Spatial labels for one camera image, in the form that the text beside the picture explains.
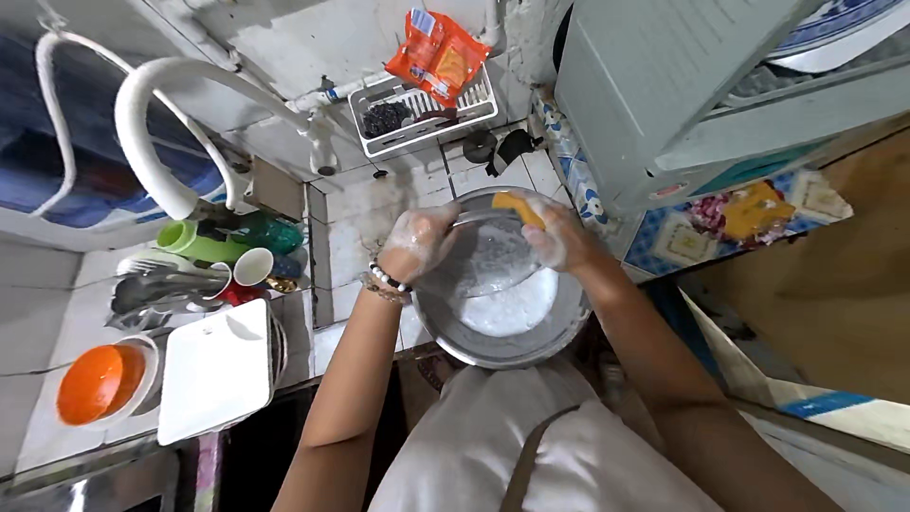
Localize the white mug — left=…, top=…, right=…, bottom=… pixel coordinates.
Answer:
left=202, top=261, right=234, bottom=300

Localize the blue patterned tile-print cloth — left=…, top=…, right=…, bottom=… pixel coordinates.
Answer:
left=623, top=168, right=855, bottom=278

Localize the blue flower print sheet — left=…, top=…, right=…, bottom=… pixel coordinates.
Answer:
left=532, top=85, right=610, bottom=227

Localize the large dark blue container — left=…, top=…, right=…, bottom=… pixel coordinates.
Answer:
left=0, top=25, right=230, bottom=229

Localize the brown rectangular box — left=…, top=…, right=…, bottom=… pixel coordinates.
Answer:
left=244, top=155, right=306, bottom=223

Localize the teal green plastic bottle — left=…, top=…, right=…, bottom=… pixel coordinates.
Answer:
left=231, top=212, right=304, bottom=256

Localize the white rectangular tray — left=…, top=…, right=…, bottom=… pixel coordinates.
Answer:
left=157, top=298, right=275, bottom=448

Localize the person's left forearm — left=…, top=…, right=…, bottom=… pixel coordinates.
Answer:
left=270, top=249, right=420, bottom=512

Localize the pile of metal cutlery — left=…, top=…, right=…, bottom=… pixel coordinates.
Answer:
left=105, top=260, right=227, bottom=332

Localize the white plastic basket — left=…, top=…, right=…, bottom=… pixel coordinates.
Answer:
left=348, top=63, right=499, bottom=159

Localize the person's right hand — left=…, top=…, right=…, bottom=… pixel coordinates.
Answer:
left=520, top=189, right=600, bottom=275

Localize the white curved faucet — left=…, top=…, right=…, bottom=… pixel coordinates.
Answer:
left=114, top=57, right=338, bottom=220

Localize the red plastic item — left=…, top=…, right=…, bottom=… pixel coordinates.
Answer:
left=219, top=280, right=271, bottom=308

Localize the black crumpled cloth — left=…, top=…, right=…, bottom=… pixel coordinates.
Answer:
left=485, top=128, right=544, bottom=178

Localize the orange plastic packet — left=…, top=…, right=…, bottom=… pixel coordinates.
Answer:
left=384, top=8, right=493, bottom=109

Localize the blue white patterned plate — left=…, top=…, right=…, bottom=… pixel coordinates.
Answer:
left=766, top=0, right=910, bottom=75

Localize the person's left hand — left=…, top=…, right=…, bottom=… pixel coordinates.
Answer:
left=380, top=201, right=463, bottom=285

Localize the white plastic cup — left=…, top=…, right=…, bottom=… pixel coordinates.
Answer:
left=233, top=247, right=275, bottom=288

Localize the grey dish cabinet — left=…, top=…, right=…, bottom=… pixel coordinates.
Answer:
left=553, top=0, right=910, bottom=219

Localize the yellow sponge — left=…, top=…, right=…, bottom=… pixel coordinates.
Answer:
left=492, top=191, right=547, bottom=231

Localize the thin white hose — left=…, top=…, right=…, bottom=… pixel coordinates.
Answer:
left=30, top=30, right=243, bottom=218

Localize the person's right forearm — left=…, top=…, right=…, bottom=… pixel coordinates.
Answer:
left=570, top=235, right=847, bottom=512

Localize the black mesh scrubber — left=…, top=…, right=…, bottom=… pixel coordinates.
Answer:
left=362, top=101, right=412, bottom=139

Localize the person's body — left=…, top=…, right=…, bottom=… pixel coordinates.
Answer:
left=367, top=359, right=725, bottom=512

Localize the silver metal stove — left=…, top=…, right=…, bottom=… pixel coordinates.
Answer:
left=0, top=434, right=183, bottom=512

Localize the round grey metal lid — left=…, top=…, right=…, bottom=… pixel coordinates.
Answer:
left=418, top=209, right=544, bottom=299

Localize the large grey metal basin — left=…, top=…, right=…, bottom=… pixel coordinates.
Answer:
left=412, top=186, right=592, bottom=370

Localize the orange bowl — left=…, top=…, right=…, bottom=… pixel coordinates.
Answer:
left=56, top=344, right=146, bottom=428

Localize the light green plastic cup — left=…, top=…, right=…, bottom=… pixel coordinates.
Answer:
left=155, top=219, right=251, bottom=265

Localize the white round bowl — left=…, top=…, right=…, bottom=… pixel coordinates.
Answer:
left=85, top=334, right=162, bottom=431

